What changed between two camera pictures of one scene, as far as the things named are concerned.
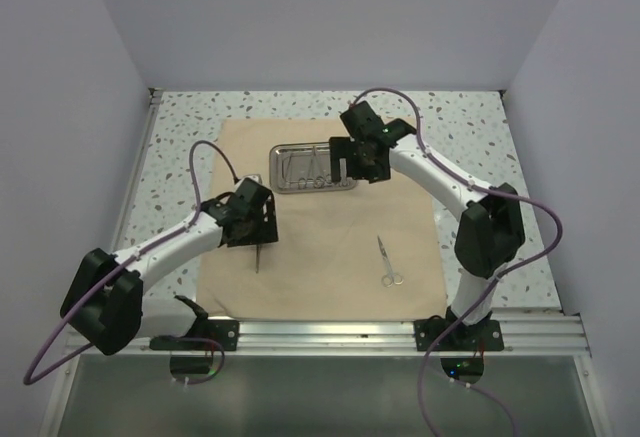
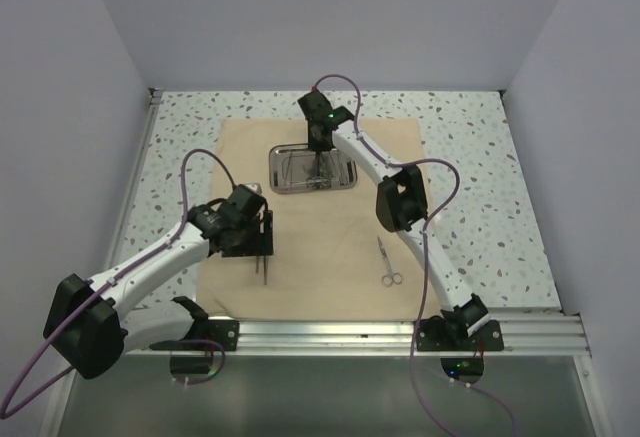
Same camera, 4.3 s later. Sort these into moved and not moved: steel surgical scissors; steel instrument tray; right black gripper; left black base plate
Moved: right black gripper
Not moved: steel instrument tray; left black base plate; steel surgical scissors
